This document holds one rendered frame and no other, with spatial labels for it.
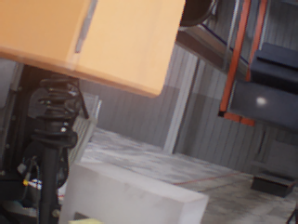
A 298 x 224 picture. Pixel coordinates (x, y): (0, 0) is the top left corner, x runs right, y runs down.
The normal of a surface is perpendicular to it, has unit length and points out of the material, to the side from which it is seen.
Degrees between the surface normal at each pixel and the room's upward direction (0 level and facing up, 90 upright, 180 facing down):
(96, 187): 90
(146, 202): 90
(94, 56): 90
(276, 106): 90
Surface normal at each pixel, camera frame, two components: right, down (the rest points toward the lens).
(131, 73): 0.86, 0.25
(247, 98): -0.43, -0.10
